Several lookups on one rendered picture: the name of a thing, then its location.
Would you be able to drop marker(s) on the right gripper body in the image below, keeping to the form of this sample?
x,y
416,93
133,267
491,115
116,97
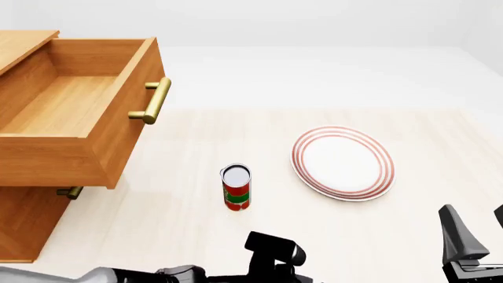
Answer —
x,y
471,275

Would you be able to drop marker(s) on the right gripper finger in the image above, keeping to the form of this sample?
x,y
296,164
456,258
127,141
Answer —
x,y
500,216
457,236

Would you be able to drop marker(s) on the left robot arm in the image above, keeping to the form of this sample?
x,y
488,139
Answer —
x,y
43,277

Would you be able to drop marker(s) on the open wooden drawer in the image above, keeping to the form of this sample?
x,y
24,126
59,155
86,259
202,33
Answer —
x,y
51,159

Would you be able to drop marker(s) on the wooden cabinet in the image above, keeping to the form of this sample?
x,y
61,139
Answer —
x,y
23,224

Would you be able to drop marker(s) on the white plate with red rings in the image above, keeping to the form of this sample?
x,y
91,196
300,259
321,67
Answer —
x,y
342,162

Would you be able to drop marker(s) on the red and green tin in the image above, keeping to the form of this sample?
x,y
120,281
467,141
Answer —
x,y
236,191

